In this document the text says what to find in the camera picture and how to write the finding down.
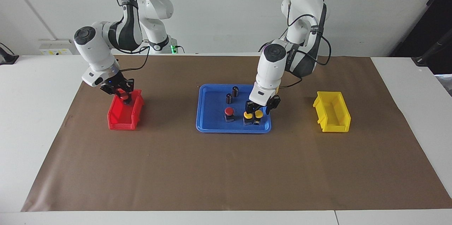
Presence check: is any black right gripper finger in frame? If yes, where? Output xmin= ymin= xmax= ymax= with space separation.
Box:
xmin=100 ymin=84 xmax=119 ymax=97
xmin=122 ymin=79 xmax=135 ymax=105

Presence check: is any blue plastic tray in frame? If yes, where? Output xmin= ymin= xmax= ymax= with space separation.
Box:
xmin=196 ymin=84 xmax=272 ymax=134

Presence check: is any red plastic bin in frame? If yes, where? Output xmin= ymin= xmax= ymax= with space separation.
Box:
xmin=107 ymin=89 xmax=144 ymax=131

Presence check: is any brown paper mat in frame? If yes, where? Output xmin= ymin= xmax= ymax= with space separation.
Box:
xmin=21 ymin=55 xmax=452 ymax=212

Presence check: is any yellow plastic bin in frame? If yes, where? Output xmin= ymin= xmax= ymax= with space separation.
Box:
xmin=313 ymin=91 xmax=352 ymax=133

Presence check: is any black clamp base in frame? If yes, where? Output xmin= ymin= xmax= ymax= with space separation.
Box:
xmin=0 ymin=42 xmax=19 ymax=66

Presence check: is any black stand pole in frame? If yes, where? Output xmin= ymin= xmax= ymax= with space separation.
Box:
xmin=411 ymin=29 xmax=452 ymax=66

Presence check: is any black partition panel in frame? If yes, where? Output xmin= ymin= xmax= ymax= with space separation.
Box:
xmin=390 ymin=0 xmax=452 ymax=75

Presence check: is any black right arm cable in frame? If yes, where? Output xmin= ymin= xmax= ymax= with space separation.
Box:
xmin=112 ymin=0 xmax=151 ymax=73

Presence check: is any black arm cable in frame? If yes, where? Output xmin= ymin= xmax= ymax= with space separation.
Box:
xmin=277 ymin=0 xmax=332 ymax=89
xmin=112 ymin=0 xmax=151 ymax=73

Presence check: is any white wall socket strip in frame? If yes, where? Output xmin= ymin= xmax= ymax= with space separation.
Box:
xmin=39 ymin=39 xmax=73 ymax=55

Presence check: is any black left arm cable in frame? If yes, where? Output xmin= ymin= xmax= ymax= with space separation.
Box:
xmin=277 ymin=0 xmax=332 ymax=89

